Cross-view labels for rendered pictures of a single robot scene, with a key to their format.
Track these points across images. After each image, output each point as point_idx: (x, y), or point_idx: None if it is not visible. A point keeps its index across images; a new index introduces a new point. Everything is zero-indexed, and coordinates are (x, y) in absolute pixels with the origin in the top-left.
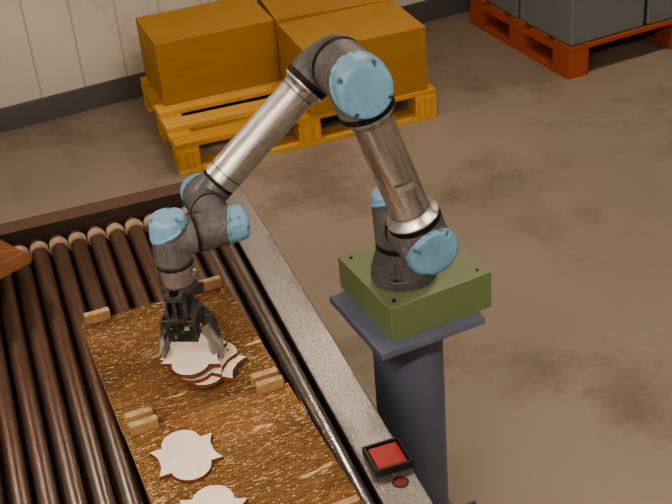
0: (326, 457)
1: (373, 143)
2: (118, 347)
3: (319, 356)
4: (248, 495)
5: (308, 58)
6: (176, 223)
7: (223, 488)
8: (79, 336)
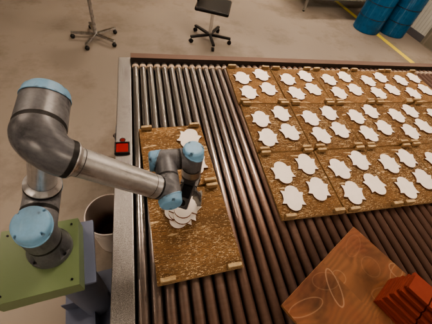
0: (144, 150)
1: None
2: (222, 238)
3: (125, 210)
4: (175, 143)
5: (62, 130)
6: (189, 141)
7: (183, 145)
8: (243, 263)
